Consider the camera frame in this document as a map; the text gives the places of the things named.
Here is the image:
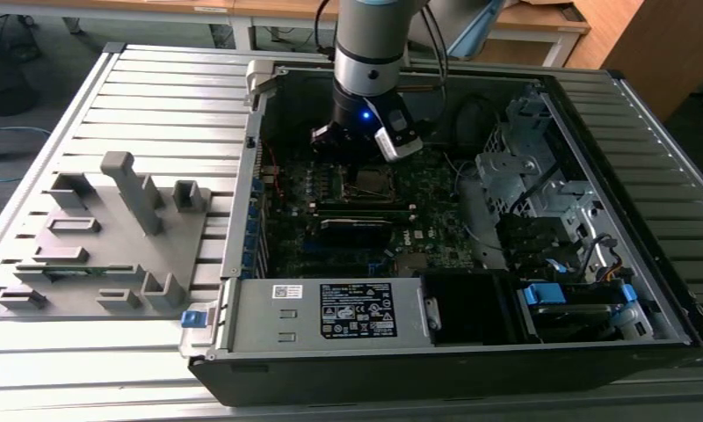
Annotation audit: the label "silver-topped CPU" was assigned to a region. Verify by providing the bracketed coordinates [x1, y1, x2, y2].
[355, 169, 395, 191]

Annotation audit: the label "metal wire locking lever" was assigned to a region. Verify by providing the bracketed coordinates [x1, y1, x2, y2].
[347, 183, 400, 201]

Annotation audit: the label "CPU socket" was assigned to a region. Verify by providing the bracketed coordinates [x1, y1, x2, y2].
[337, 165, 404, 204]

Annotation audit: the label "grey case latch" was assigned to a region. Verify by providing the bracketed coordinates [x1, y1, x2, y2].
[243, 60, 278, 109]

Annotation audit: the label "black graphics card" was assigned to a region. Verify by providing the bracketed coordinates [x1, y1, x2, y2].
[318, 217, 395, 252]

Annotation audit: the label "green motherboard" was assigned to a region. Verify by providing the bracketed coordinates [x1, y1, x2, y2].
[255, 142, 496, 281]

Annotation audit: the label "metal drive cage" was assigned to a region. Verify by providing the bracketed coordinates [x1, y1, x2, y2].
[474, 94, 610, 269]

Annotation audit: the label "pale blue teach pendant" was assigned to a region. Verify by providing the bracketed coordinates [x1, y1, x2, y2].
[444, 0, 508, 62]

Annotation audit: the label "chipset heatsink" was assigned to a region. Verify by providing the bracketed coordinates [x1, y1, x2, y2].
[394, 252, 430, 277]

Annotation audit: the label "grey parts rack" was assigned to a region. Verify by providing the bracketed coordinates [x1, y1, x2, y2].
[0, 150, 213, 318]

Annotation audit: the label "wooden desk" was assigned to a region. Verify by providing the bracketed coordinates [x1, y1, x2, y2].
[233, 0, 591, 68]
[0, 0, 239, 39]

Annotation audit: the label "grey power supply unit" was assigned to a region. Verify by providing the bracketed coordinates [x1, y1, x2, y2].
[225, 276, 434, 353]

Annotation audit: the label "hard disk in blue carrier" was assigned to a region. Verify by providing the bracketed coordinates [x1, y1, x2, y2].
[518, 280, 643, 343]

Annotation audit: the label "wooden cabinet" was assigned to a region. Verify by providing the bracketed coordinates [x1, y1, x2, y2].
[564, 0, 703, 124]

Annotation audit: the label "green RAM stick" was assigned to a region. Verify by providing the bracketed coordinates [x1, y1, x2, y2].
[39, 265, 137, 280]

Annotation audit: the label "black PC case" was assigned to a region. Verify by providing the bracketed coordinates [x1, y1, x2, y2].
[178, 59, 703, 408]

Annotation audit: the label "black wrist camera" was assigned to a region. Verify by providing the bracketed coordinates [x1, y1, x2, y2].
[307, 123, 347, 156]

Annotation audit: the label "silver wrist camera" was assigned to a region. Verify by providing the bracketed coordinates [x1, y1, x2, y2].
[372, 98, 424, 164]

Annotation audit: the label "thick black cable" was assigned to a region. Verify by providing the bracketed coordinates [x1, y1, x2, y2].
[451, 94, 503, 156]

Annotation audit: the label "red black twisted wire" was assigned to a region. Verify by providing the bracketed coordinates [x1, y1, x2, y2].
[261, 139, 286, 199]

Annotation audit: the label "coloured power wires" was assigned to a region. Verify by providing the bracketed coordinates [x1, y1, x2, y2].
[600, 258, 630, 285]

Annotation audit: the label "blue floor cable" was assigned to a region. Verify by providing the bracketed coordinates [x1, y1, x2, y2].
[0, 125, 53, 184]

